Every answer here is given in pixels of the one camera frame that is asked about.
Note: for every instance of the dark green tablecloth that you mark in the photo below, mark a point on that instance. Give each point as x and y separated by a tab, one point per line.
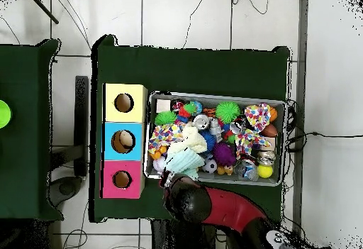
25	161
184	70

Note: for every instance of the large green spiky ball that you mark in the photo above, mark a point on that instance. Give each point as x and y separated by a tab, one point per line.
227	112

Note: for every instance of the wooden box with three holes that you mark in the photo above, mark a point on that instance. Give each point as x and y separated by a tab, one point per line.
109	146

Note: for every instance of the plain wooden block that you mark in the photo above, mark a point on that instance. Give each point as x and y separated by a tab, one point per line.
163	105

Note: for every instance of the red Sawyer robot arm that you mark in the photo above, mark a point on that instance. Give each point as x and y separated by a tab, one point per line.
232	209

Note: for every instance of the yellow ball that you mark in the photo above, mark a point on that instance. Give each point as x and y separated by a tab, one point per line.
265	171

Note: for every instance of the crushed silver can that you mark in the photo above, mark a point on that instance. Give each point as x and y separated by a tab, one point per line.
201	121

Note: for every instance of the grey stand base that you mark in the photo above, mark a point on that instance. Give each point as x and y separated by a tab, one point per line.
65	188

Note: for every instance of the black monitor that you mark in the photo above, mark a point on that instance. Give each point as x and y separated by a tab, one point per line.
81	118

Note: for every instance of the large polka dot cloth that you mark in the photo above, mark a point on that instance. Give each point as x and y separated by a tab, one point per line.
256	115

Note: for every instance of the black rod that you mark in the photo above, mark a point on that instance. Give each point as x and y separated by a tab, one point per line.
44	9

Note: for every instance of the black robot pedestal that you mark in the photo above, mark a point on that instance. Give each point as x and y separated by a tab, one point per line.
170	237

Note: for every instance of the small polka dot cloth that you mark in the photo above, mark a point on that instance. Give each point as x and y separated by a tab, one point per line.
163	135

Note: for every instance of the bright green round lid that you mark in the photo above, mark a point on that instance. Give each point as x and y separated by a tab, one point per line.
4	114

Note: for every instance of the cream waffle cloth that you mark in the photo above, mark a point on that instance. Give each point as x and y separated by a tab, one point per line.
192	141

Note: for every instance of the mint green waffle cloth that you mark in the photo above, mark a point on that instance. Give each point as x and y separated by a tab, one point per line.
184	161

